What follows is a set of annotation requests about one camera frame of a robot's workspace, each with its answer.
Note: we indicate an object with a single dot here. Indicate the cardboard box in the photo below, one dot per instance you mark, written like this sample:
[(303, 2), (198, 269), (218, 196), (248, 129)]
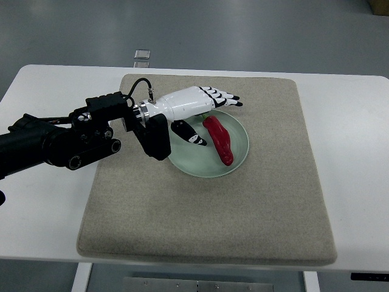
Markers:
[(379, 7)]

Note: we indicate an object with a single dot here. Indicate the metal base plate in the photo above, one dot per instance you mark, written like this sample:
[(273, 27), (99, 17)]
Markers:
[(138, 284)]

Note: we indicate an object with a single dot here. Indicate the lower floor outlet plate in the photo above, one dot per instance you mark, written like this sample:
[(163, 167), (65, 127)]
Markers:
[(141, 64)]

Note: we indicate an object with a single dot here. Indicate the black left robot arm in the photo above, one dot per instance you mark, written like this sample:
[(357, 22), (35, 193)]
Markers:
[(83, 137)]

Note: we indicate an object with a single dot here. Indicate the red pepper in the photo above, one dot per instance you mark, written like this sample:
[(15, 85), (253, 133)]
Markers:
[(220, 137)]

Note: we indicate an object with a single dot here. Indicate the black table control panel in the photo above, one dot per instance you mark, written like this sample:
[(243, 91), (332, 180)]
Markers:
[(374, 277)]

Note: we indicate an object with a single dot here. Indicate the right white table leg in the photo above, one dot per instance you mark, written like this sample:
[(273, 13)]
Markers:
[(311, 281)]

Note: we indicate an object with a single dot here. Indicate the light green plate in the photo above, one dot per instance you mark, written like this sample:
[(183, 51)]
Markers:
[(204, 161)]

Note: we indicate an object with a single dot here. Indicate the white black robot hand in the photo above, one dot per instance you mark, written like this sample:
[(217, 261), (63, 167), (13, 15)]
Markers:
[(180, 105)]

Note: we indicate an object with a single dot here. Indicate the left white table leg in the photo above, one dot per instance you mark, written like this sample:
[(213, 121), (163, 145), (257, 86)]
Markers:
[(81, 279)]

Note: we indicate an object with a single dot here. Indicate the beige felt mat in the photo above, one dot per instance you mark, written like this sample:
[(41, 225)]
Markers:
[(269, 211)]

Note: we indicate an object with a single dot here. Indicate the white table leg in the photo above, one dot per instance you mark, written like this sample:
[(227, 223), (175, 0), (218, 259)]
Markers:
[(311, 281), (81, 279)]

